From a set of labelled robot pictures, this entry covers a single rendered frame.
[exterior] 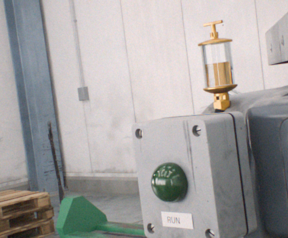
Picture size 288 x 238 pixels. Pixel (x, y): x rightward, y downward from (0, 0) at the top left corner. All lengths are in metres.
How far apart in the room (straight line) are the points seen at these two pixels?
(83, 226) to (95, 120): 2.72
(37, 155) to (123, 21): 2.54
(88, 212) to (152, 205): 5.78
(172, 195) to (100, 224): 5.84
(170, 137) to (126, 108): 7.69
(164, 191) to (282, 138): 0.09
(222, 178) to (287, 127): 0.06
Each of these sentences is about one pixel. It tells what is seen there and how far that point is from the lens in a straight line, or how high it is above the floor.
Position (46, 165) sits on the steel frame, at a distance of 9.08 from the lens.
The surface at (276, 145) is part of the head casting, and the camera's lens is 0.47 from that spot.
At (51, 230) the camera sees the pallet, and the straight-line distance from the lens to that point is 6.60.
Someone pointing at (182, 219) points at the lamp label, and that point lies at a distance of 0.46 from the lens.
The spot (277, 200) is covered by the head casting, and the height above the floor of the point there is 1.26.
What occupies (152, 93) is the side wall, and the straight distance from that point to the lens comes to 7.79.
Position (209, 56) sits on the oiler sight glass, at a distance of 0.52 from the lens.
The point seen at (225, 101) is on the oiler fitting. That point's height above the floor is 1.34.
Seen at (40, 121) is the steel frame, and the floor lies 1.07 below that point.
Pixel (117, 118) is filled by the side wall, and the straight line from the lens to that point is 8.31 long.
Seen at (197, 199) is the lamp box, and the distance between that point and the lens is 0.45.
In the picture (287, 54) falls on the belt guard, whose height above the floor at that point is 1.37.
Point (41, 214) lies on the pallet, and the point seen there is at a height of 0.22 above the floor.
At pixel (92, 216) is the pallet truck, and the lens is 6.29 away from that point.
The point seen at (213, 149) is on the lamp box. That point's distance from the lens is 0.44.
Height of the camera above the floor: 1.36
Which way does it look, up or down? 3 degrees down
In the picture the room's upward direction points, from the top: 7 degrees counter-clockwise
